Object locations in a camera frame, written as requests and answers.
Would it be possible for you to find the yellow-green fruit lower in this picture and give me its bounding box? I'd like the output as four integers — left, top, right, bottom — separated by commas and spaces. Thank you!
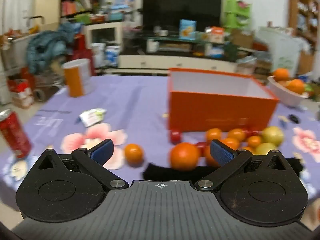
254, 142, 277, 155

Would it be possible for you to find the yellow-green fruit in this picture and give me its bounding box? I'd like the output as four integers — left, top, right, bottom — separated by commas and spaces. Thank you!
261, 126, 284, 146
254, 142, 277, 155

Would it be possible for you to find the small orange right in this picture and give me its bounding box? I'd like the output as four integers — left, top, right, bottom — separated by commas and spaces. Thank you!
247, 135, 263, 148

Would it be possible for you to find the yellow-green fruit upper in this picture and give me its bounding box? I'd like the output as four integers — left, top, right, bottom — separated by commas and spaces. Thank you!
261, 126, 284, 146

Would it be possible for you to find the orange middle front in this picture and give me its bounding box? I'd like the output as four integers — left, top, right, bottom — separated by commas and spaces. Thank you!
221, 138, 241, 150

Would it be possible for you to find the orange behind right finger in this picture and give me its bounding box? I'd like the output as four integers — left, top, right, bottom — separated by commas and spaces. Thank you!
203, 145, 220, 168

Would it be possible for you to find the small orange middle back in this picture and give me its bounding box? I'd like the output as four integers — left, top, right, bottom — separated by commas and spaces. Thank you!
227, 128, 246, 142

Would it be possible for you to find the red soda can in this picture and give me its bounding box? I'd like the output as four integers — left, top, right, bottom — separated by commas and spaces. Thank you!
1, 109, 31, 159

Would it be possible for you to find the small orange by box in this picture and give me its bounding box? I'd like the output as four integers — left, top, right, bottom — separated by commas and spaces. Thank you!
205, 128, 222, 144

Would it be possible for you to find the small black object on table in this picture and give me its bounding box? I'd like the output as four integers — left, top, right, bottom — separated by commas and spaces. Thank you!
287, 114, 300, 124

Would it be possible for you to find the white snack packet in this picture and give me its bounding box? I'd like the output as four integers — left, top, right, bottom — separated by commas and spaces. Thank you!
79, 108, 106, 128

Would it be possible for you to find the small orange left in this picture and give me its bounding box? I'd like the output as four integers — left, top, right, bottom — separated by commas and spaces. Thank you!
124, 144, 144, 165

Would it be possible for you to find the large orange front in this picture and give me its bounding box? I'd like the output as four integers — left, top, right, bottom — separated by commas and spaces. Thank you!
169, 142, 201, 171

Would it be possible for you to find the white fruit bowl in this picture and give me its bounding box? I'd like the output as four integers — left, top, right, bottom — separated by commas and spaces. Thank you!
267, 76, 308, 108

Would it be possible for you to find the black cloth on table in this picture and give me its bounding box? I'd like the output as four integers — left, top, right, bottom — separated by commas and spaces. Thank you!
142, 158, 304, 183

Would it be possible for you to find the small red fruit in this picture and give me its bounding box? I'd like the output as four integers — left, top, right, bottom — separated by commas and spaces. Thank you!
169, 129, 181, 144

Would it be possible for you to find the purple floral tablecloth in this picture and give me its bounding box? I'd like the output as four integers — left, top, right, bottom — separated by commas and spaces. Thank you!
0, 74, 320, 213

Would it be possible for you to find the orange in bowl right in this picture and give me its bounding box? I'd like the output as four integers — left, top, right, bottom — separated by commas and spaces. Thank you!
286, 79, 305, 95

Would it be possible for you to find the orange in bowl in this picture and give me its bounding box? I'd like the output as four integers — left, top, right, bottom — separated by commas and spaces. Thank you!
286, 79, 305, 95
272, 68, 290, 82

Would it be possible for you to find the orange open cardboard box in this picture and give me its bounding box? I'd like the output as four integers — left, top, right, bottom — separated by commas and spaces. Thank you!
168, 68, 279, 132

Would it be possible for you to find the orange in bowl left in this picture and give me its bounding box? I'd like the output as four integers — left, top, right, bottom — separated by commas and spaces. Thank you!
272, 68, 290, 82

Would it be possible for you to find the orange white cylindrical tin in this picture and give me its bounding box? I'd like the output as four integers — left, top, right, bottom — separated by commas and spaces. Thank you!
62, 59, 93, 98

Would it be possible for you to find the white tv cabinet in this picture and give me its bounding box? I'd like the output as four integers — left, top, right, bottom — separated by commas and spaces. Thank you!
117, 55, 237, 75

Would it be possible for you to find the blue clothes pile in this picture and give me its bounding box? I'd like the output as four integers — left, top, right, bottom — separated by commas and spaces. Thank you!
25, 22, 82, 75

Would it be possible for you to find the white blue bucket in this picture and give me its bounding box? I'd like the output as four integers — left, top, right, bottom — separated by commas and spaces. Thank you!
105, 45, 120, 67

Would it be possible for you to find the white side cabinet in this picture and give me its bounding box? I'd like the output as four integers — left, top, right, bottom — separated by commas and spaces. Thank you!
82, 21, 123, 50

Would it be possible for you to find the wooden bookshelf right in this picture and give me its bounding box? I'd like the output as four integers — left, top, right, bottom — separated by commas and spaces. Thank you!
287, 0, 319, 75

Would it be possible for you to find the blue snack box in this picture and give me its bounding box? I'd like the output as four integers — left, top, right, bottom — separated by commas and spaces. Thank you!
179, 20, 196, 40

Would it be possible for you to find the green plastic shelf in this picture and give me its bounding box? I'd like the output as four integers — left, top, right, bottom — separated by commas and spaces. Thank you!
223, 0, 251, 33

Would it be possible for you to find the black television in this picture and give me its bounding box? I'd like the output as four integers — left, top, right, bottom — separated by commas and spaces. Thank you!
141, 0, 222, 31

